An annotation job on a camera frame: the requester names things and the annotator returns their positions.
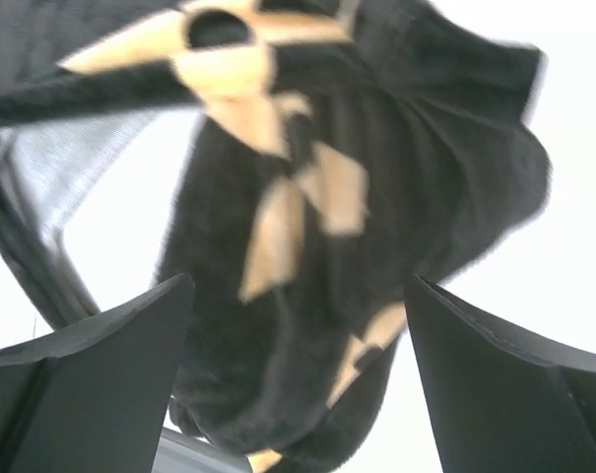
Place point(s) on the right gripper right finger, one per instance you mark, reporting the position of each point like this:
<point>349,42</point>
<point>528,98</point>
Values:
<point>501,398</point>

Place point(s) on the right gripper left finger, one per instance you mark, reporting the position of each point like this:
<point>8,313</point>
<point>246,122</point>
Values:
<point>92,397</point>

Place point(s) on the black beige patterned pillowcase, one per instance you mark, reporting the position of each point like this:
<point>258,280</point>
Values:
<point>345,147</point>

